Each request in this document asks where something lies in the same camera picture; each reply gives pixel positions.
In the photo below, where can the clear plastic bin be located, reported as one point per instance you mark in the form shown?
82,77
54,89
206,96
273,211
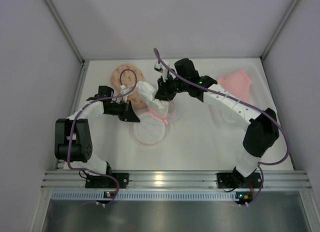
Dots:
227,111

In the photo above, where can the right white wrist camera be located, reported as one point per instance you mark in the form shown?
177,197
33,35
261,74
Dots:
165,74

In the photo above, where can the pink cloth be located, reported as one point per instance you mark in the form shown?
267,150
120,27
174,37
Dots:
238,84

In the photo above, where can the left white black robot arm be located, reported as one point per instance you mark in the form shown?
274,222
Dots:
73,141

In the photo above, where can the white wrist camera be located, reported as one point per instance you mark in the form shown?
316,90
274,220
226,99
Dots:
123,91
165,74

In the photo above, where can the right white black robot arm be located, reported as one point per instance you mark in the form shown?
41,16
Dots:
260,127

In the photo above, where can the aluminium front rail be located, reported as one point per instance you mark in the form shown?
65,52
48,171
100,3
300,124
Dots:
284,180

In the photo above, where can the floral orange bra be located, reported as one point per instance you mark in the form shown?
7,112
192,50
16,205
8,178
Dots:
122,75

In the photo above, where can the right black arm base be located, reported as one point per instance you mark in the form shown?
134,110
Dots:
234,180

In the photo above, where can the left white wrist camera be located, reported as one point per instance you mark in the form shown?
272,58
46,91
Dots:
123,91

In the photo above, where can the slotted grey cable duct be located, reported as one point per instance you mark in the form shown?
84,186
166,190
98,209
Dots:
151,195

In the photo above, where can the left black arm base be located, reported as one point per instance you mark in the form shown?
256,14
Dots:
97,181

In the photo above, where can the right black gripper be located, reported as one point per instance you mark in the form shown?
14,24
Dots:
162,89

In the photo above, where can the white mesh laundry bag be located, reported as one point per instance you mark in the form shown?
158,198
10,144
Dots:
152,128

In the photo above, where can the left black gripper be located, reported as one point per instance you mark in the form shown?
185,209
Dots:
126,111

